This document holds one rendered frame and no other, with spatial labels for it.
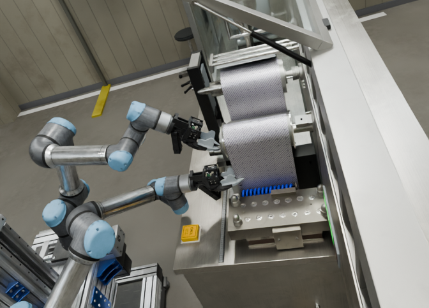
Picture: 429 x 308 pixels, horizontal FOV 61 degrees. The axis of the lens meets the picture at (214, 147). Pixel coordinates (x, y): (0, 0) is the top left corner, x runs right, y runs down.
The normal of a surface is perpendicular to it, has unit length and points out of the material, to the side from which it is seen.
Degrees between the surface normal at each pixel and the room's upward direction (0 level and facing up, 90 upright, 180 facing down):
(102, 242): 87
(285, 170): 90
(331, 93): 0
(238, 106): 92
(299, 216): 0
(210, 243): 0
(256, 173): 90
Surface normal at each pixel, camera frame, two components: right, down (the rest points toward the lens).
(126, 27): 0.05, 0.64
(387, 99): -0.26, -0.73
